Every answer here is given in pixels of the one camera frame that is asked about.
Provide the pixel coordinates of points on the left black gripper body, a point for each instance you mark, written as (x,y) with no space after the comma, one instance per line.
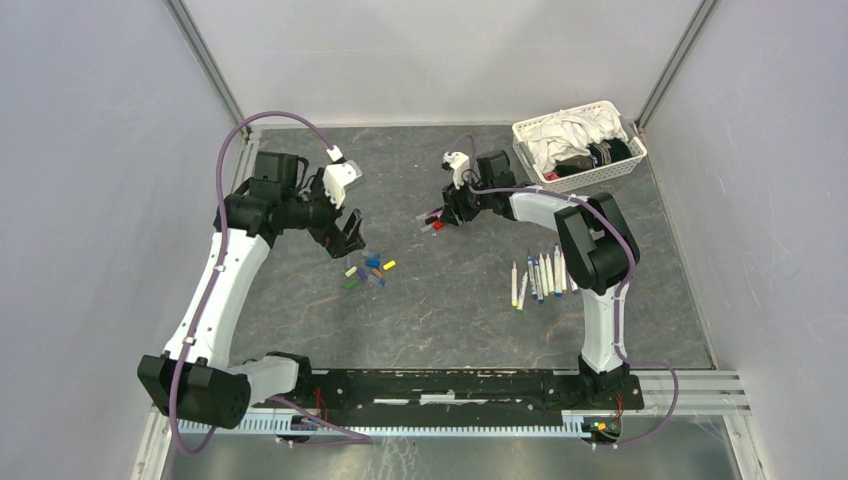
(323,216)

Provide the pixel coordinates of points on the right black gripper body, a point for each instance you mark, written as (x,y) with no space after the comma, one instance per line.
(470,202)

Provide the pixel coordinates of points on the dark blue cap marker pen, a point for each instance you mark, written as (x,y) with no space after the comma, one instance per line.
(537,298)

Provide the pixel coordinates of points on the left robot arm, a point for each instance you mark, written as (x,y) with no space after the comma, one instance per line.
(193,379)

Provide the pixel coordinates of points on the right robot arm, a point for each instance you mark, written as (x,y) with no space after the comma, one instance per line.
(600,252)

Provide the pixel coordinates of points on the black cap marker pen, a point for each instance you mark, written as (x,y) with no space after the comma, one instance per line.
(429,216)

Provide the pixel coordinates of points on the white plastic basket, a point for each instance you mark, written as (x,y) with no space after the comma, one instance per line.
(551,182)

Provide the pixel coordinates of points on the white cloth in basket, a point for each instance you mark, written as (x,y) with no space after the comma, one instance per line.
(568,133)

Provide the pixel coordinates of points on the black cloth in basket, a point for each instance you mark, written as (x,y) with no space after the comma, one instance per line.
(599,154)

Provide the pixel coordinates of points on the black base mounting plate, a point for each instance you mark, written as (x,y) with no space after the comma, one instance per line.
(464,397)

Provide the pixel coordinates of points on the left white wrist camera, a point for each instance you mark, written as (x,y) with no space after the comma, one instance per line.
(338,176)

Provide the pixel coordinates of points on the white slotted cable duct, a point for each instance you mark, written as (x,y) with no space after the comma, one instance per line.
(290,424)

